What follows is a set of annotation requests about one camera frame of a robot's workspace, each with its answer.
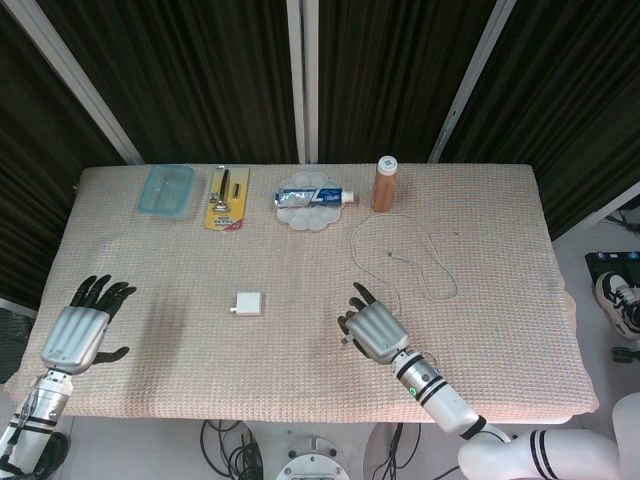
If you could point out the brown drink bottle white cap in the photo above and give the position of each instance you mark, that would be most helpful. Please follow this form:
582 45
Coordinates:
384 192

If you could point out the dark pleated curtain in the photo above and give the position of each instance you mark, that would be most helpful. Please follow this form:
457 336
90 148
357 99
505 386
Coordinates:
200 75

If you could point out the blue white toothpaste tube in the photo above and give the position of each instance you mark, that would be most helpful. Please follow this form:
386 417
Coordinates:
325 196

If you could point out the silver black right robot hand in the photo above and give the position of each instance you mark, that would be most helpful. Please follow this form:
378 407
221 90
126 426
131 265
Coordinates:
377 332

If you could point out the black electronic box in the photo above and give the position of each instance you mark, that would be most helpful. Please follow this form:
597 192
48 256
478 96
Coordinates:
610 260

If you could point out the white black sneaker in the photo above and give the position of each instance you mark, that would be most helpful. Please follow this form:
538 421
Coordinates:
617 300

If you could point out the razor in yellow blister pack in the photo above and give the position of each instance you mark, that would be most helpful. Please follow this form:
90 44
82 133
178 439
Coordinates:
225 220

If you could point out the white charger adapter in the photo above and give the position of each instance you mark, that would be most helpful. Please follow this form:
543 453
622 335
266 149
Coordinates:
248 303

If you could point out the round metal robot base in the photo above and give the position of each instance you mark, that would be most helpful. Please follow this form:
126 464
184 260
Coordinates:
312 465

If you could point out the clear container with teal lid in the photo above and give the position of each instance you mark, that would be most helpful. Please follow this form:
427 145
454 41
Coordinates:
165 190

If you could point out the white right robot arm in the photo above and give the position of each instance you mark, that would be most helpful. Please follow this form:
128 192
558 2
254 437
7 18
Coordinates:
450 405

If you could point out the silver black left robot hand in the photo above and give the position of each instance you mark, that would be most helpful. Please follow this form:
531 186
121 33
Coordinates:
75 335

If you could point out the white frame post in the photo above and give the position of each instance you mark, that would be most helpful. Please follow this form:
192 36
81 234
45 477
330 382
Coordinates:
75 75
302 75
600 210
475 75

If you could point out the beige waffle-weave tablecloth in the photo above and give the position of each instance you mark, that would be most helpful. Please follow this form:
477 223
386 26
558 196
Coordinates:
250 370

